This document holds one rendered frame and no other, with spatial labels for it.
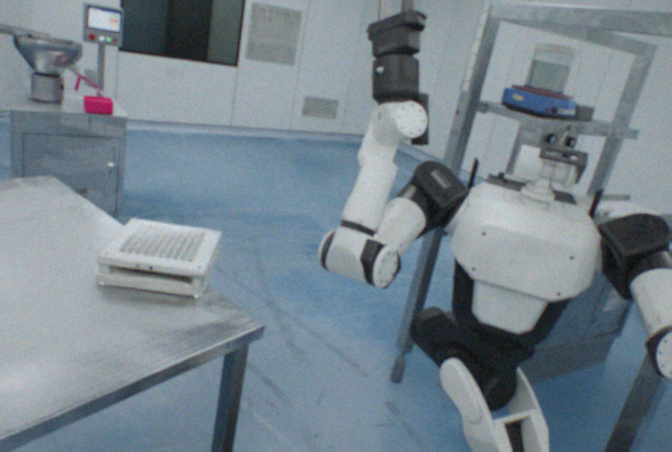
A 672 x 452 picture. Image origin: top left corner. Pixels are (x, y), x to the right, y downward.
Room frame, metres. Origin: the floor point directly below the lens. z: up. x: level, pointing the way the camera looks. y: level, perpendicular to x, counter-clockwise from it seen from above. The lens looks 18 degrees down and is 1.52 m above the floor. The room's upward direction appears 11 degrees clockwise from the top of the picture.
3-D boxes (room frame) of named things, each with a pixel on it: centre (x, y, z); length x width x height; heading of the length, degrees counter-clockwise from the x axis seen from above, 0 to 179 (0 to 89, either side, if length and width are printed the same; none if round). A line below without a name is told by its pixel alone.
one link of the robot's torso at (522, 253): (1.08, -0.41, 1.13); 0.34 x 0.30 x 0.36; 76
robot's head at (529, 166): (1.02, -0.39, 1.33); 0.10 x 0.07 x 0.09; 76
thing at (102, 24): (3.47, 1.72, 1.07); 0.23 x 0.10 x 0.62; 125
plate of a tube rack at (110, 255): (1.18, 0.41, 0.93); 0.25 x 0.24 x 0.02; 6
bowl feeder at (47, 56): (3.25, 1.88, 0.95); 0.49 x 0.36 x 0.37; 125
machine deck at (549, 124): (2.17, -0.81, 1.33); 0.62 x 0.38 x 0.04; 124
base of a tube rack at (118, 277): (1.18, 0.41, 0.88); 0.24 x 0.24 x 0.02; 6
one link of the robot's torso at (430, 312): (1.10, -0.37, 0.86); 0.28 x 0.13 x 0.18; 31
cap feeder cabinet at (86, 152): (3.23, 1.82, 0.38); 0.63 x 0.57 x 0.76; 125
